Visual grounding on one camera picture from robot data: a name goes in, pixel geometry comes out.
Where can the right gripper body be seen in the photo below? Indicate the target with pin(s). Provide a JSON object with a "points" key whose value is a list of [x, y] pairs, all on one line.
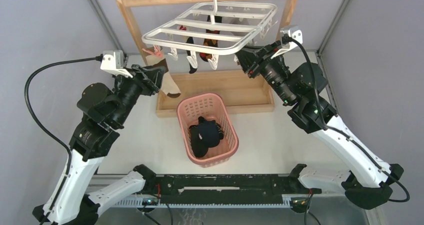
{"points": [[264, 58]]}

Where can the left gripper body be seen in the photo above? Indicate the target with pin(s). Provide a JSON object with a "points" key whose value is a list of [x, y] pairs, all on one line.
{"points": [[143, 86]]}

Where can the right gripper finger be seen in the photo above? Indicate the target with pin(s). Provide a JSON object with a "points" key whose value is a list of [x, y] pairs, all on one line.
{"points": [[261, 49], [247, 60]]}

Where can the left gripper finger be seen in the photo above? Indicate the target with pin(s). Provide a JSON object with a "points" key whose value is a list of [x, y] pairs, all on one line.
{"points": [[151, 70], [155, 82]]}

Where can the brown beige striped sock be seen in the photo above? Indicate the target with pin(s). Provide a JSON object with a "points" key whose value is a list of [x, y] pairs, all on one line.
{"points": [[168, 87]]}

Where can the white plastic clip hanger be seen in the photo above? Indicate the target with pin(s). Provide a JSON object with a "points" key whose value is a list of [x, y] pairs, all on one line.
{"points": [[213, 29]]}

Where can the navy dark sock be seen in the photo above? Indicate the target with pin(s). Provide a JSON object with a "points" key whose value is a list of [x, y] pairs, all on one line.
{"points": [[205, 128]]}

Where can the black striped sock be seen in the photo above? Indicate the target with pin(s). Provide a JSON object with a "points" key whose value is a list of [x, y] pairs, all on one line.
{"points": [[217, 132]]}

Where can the plain black sock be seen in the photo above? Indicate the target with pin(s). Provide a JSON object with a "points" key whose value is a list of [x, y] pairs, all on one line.
{"points": [[199, 148]]}

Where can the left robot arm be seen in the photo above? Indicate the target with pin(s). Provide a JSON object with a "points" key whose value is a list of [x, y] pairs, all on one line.
{"points": [[104, 111]]}

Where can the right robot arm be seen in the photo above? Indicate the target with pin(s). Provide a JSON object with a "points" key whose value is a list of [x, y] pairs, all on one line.
{"points": [[367, 182]]}

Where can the pink plastic clothespin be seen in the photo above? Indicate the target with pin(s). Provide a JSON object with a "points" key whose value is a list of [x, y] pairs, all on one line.
{"points": [[156, 51]]}

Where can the wooden hanging rack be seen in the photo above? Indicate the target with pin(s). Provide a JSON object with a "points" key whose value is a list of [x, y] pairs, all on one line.
{"points": [[240, 95]]}

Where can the black red cuff sock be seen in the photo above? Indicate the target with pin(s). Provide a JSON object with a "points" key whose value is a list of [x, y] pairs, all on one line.
{"points": [[192, 60]]}

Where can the brown patterned sock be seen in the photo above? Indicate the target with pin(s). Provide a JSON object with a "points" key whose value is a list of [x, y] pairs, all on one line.
{"points": [[210, 42]]}

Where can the pink plastic basket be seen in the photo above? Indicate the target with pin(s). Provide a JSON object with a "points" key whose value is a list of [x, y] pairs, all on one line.
{"points": [[211, 106]]}

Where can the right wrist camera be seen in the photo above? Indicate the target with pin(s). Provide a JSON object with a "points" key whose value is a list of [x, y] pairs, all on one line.
{"points": [[291, 38]]}

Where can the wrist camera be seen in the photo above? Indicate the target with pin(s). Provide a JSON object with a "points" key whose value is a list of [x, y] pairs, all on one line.
{"points": [[291, 38], [114, 63]]}

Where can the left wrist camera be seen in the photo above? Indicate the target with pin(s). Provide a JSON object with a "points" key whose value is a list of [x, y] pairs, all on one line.
{"points": [[114, 63]]}

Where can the black mounting rail base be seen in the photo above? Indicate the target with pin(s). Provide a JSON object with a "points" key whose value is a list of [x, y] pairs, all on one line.
{"points": [[217, 191]]}

